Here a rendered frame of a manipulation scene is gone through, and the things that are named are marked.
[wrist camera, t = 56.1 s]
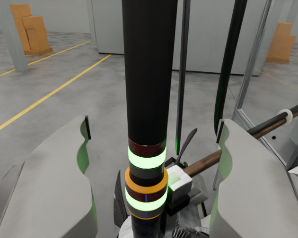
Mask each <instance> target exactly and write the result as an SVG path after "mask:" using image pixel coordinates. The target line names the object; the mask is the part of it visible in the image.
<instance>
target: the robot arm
mask: <svg viewBox="0 0 298 238"><path fill-rule="evenodd" d="M90 139H91V133H90V125H89V119H88V115H78V116H76V117H75V118H74V119H72V120H71V121H70V122H68V123H67V124H66V125H64V126H63V127H61V128H60V129H59V130H57V131H56V132H55V133H53V134H52V135H51V136H49V137H48V138H47V139H45V140H44V141H43V142H42V143H41V144H40V145H39V146H38V147H37V148H36V149H35V150H34V151H33V152H32V153H31V154H30V155H29V156H28V157H27V158H26V160H25V161H24V162H23V163H22V164H19V165H14V166H13V167H12V168H11V169H10V170H9V171H8V172H7V173H6V175H5V176H4V177H3V178H2V179H1V180H0V238H95V237H96V235H97V231H98V227H97V217H96V206H95V202H94V197H93V192H92V187H91V183H90V180H89V178H87V177H86V176H85V175H84V174H85V171H86V169H87V168H88V166H89V159H88V153H87V148H86V145H87V143H88V141H89V140H90ZM216 143H217V144H219V146H220V148H221V150H222V154H221V157H220V161H219V165H218V169H219V171H220V173H221V175H222V177H223V181H222V182H221V183H220V185H219V188H218V192H217V195H216V198H215V201H214V204H213V207H212V211H211V216H210V229H209V236H210V238H298V174H295V173H291V172H288V171H287V170H286V169H285V168H284V166H283V165H282V164H281V163H280V162H279V160H278V159H277V158H276V157H275V156H274V155H273V154H272V153H271V152H270V151H269V150H268V149H267V148H266V147H265V146H264V145H263V144H261V143H260V142H259V141H258V140H256V139H255V138H254V137H253V136H251V135H250V134H249V133H247V132H246V131H245V130H244V129H242V128H241V127H240V126H239V125H238V124H236V123H235V122H234V121H232V120H230V119H220V120H219V125H218V132H217V140H216Z"/></svg>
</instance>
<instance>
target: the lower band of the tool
mask: <svg viewBox="0 0 298 238"><path fill-rule="evenodd" d="M129 171H130V168H129V167H128V168H127V170H126V172H125V181H126V183H127V185H128V186H129V187H130V188H131V189H132V190H134V191H136V192H138V193H142V194H152V193H155V192H158V191H160V190H161V189H162V188H164V187H165V185H166V184H167V182H168V172H167V170H166V168H165V167H164V177H163V179H162V181H161V182H160V183H158V184H157V185H155V186H152V187H142V186H139V185H136V184H135V183H134V182H132V180H131V179H130V176H129ZM132 199H133V198H132ZM134 200H135V199H134ZM136 201H137V200H136ZM156 201H157V200H156ZM138 202H141V201H138ZM153 202H155V201H153ZM142 203H143V202H142ZM144 203H149V202H144ZM150 203H152V202H150ZM134 208H135V207H134ZM135 209H137V208H135ZM156 209H157V208H156ZM137 210H139V209H137ZM154 210H155V209H154ZM140 211H144V210H140ZM149 211H151V210H149ZM152 211H153V210H152ZM130 213H131V212H130ZM161 213H162V212H161ZM161 213H160V214H161ZM131 214H132V213H131ZM160 214H159V215H160ZM132 215H134V214H132ZM159 215H157V216H159ZM134 216H135V215H134ZM157 216H155V217H153V218H156V217H157ZM135 217H137V216H135ZM137 218H139V219H144V220H148V219H153V218H140V217H137Z"/></svg>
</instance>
